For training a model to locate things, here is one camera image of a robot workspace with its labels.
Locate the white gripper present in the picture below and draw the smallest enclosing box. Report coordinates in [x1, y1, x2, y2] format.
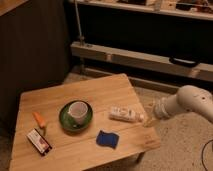
[143, 98, 170, 127]

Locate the white plastic bottle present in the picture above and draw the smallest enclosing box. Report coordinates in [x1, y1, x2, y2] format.
[109, 107, 144, 122]

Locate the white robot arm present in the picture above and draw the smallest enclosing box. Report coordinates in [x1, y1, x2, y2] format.
[144, 85, 213, 127]

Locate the blue sponge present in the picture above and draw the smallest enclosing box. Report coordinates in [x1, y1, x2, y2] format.
[96, 131, 119, 149]

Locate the wooden low table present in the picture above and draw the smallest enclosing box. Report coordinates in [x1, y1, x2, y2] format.
[9, 74, 160, 171]

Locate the white cup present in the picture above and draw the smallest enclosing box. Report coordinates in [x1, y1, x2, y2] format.
[68, 101, 88, 124]

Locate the metal shelf rack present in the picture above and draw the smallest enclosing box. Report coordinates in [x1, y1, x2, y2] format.
[67, 0, 213, 90]

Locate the green saucer plate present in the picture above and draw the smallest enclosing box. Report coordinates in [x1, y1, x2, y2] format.
[59, 100, 93, 132]

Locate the orange toy carrot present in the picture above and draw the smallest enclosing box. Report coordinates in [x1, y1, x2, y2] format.
[33, 112, 46, 128]

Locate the small snack box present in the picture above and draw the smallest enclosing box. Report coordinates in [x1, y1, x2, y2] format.
[27, 129, 52, 156]

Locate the black cable on floor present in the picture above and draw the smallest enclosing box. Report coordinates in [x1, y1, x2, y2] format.
[200, 139, 213, 171]

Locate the black handle on rail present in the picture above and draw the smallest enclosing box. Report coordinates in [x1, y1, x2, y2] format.
[169, 57, 200, 68]

